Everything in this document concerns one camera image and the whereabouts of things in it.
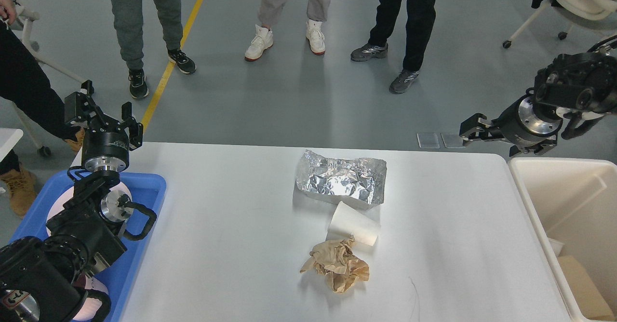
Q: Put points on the clear floor tile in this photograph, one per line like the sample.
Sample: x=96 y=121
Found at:
x=452 y=140
x=428 y=140

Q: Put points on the left clear floor tile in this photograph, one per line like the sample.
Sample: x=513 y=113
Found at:
x=428 y=140

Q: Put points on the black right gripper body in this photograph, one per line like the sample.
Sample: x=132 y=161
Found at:
x=525 y=123

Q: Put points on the aluminium foil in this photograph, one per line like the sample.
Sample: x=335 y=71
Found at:
x=357 y=182

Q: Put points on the white plastic bin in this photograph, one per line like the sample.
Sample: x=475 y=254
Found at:
x=574 y=201

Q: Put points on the person with tan boots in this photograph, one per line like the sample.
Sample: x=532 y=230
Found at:
x=23 y=82

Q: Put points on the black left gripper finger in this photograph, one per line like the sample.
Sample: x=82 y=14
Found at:
x=80 y=109
x=128 y=121

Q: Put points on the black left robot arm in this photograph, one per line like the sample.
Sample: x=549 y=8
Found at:
x=38 y=277

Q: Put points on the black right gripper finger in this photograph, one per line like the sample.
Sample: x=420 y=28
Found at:
x=540 y=148
x=478 y=128

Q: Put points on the pink mug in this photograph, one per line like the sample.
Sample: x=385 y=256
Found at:
x=91 y=305

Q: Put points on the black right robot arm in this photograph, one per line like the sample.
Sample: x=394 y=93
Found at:
x=568 y=98

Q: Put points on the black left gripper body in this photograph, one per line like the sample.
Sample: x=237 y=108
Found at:
x=105 y=151

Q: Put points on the right clear floor tile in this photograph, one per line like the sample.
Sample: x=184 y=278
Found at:
x=452 y=140

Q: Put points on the large brown paper sheet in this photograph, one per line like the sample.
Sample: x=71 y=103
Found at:
x=590 y=301

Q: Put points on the blue plastic tray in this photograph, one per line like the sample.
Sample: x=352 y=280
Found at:
x=146 y=189

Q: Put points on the white side table corner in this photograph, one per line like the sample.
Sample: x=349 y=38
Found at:
x=8 y=139

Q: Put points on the white paper cup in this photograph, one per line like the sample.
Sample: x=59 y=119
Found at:
x=347 y=223

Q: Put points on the brown paper ball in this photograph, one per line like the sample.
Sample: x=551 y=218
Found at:
x=335 y=260

